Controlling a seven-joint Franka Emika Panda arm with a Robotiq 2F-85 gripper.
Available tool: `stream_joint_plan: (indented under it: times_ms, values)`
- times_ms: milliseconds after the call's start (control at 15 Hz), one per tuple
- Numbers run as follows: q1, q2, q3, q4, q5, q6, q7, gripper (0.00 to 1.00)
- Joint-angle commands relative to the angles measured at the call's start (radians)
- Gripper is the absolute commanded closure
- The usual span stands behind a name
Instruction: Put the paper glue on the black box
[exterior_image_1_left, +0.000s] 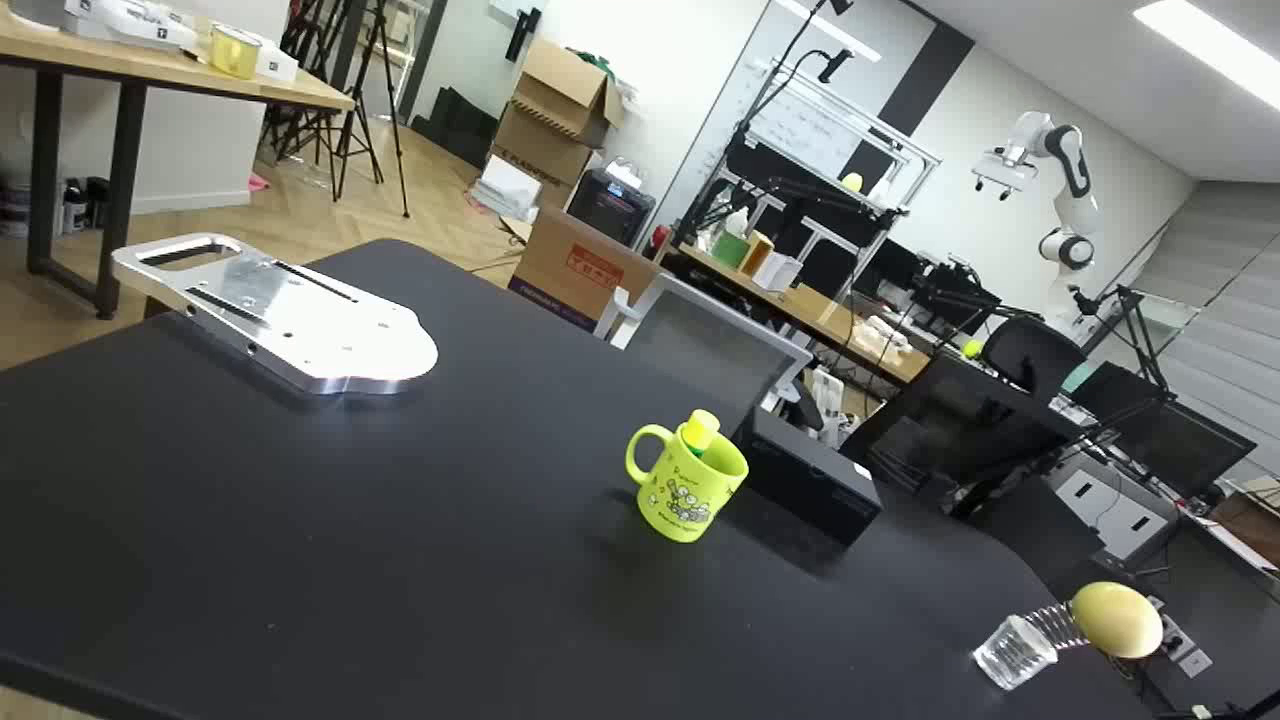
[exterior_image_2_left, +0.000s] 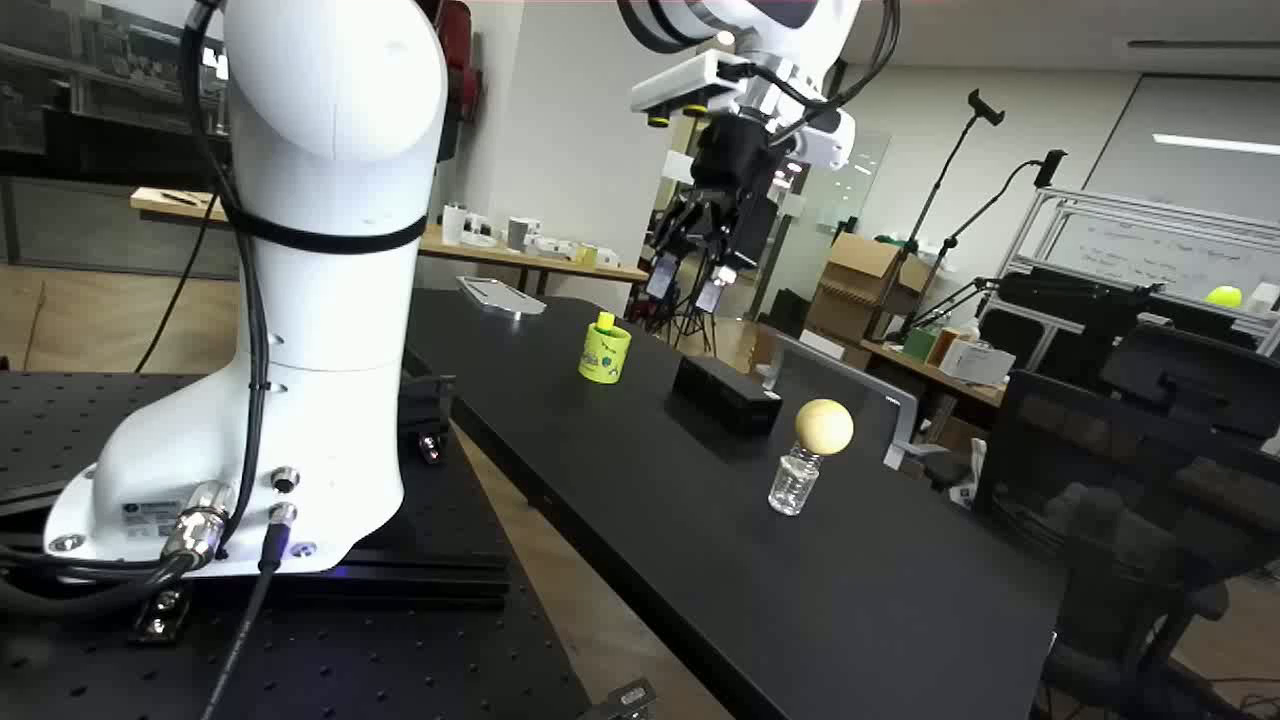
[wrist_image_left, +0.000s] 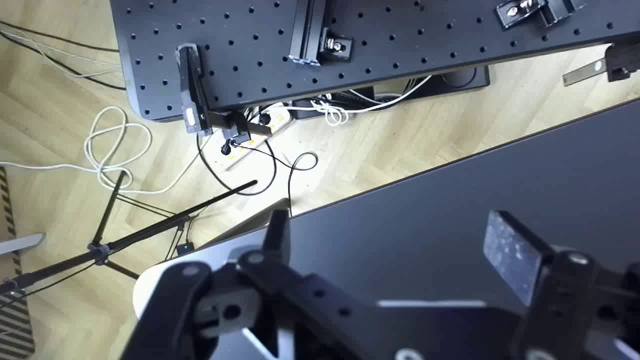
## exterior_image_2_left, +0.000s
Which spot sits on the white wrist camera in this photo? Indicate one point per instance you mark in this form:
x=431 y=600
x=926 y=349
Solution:
x=683 y=81

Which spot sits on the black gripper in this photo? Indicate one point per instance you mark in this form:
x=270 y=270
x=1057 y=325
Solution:
x=743 y=175

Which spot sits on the pale yellow ball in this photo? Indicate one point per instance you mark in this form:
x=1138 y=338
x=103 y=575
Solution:
x=827 y=424

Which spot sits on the black optical breadboard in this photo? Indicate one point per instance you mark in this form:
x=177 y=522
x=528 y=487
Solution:
x=334 y=653

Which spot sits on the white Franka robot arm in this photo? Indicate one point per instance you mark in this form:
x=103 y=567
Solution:
x=334 y=264

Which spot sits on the black office chair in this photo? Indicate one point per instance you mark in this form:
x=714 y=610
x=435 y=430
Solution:
x=1146 y=452

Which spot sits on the small green ball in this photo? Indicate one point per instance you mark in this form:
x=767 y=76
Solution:
x=1225 y=299

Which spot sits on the wooden table black legs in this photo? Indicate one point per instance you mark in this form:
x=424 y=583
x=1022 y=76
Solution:
x=532 y=261

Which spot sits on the white whiteboard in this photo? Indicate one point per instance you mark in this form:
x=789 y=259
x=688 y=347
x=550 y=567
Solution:
x=1161 y=246

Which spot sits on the clear glass cup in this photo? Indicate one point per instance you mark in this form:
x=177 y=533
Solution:
x=792 y=487

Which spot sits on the black stand with clamp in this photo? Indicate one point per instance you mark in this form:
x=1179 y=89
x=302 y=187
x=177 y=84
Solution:
x=949 y=175
x=994 y=214

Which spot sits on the stacked cardboard boxes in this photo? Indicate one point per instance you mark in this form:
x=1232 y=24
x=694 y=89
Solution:
x=862 y=281

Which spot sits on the silver metal plate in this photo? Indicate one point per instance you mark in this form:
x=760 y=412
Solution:
x=500 y=295

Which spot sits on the black box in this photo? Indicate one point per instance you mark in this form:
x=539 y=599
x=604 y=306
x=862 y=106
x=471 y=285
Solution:
x=720 y=388

